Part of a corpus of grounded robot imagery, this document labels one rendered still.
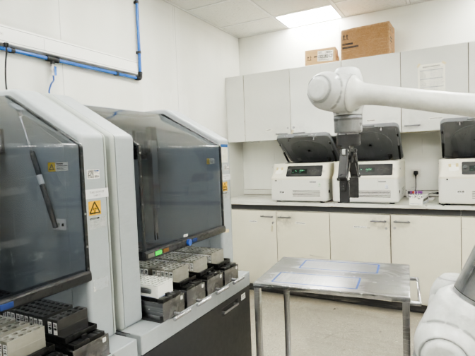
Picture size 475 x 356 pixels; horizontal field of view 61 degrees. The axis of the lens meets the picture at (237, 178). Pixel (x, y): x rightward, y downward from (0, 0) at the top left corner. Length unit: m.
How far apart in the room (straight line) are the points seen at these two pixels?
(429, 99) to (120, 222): 1.07
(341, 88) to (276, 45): 3.50
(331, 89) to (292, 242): 2.83
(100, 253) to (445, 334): 1.04
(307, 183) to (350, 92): 2.60
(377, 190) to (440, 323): 2.53
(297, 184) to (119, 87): 1.76
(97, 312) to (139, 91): 2.15
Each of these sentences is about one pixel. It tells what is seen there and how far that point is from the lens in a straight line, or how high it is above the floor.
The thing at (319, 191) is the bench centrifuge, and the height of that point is 1.00.
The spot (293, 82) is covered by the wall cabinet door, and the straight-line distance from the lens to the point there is 4.11.
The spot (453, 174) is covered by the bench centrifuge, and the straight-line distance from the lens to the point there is 3.53.
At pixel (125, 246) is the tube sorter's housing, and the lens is 1.53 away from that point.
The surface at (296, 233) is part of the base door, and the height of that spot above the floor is 0.61.
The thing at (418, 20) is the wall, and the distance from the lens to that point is 4.32.
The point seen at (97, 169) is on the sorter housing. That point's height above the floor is 1.32.
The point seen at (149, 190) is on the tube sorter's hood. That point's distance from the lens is 1.59.
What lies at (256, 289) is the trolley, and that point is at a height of 0.79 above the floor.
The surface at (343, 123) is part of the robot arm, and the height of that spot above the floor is 1.44.
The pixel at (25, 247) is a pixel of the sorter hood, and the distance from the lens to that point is 1.26.
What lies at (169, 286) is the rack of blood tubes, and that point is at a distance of 1.67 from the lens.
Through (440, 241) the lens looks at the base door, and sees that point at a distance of 3.59.
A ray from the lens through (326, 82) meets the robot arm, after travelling 1.14.
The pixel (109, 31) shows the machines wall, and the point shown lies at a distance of 3.20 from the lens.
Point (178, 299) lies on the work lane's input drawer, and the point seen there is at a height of 0.79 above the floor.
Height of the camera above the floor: 1.34
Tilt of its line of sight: 3 degrees down
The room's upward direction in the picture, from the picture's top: 2 degrees counter-clockwise
